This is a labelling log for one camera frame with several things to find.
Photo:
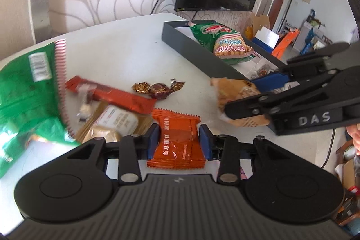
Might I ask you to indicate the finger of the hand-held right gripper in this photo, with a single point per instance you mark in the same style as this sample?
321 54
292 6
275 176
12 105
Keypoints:
270 82
244 109

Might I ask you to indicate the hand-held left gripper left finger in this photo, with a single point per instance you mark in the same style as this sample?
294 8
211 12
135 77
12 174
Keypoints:
152 141

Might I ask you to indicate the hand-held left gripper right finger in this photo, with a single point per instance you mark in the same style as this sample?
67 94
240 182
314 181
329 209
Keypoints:
205 141

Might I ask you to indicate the beige bun packet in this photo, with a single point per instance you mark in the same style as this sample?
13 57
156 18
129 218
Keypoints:
236 89

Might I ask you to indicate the orange snack packet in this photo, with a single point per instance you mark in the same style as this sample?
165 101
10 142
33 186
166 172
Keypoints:
175 138

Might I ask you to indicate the gold beige snack packet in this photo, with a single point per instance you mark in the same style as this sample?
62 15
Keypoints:
115 122

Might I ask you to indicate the brown gold foil candy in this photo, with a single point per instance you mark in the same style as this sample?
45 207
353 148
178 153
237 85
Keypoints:
159 88

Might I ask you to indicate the red-brown snack bar wrapper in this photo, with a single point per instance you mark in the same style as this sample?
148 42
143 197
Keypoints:
118 96

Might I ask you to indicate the black shallow box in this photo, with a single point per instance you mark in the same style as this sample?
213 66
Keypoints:
194 46

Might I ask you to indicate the person's right hand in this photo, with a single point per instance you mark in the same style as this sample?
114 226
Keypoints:
355 137

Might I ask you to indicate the clear wrapped candy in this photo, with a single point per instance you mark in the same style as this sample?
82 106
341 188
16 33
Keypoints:
264 71

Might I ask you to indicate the white snack packet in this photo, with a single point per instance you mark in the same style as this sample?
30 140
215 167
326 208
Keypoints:
292 85

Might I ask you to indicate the yellow bottle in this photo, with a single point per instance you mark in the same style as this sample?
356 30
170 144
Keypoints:
249 32

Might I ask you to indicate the blue bag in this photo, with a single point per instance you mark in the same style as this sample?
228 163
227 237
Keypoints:
308 41

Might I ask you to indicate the brown cardboard carton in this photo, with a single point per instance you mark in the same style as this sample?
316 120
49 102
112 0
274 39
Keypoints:
350 175

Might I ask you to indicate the green prawn cracker bag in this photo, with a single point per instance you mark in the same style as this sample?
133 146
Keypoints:
225 43

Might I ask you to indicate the brown cardboard box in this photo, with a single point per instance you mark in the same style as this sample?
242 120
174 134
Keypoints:
261 23

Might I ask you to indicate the white cabinet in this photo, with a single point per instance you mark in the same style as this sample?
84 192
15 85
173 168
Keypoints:
303 29

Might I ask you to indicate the green chips bag on table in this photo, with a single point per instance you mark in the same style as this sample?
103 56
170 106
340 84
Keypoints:
22 93

